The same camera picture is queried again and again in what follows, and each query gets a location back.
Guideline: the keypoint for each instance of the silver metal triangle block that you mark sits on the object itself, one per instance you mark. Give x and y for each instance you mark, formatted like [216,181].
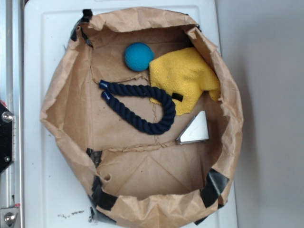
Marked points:
[196,130]

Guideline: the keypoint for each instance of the yellow microfiber cloth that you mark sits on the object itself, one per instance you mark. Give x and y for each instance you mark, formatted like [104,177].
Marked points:
[184,75]

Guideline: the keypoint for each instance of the blue dimpled ball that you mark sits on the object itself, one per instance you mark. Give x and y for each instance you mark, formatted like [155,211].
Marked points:
[137,56]

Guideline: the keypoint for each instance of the brown paper bag tray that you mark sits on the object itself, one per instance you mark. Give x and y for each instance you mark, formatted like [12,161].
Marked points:
[136,179]

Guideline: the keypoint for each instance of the black mounting bracket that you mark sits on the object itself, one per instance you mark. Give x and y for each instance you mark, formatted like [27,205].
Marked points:
[6,137]

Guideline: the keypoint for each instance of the aluminium frame rail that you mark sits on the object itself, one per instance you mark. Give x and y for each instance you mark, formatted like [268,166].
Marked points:
[11,93]

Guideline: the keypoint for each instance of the silver corner bracket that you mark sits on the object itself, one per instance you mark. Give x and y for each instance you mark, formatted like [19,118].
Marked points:
[10,218]

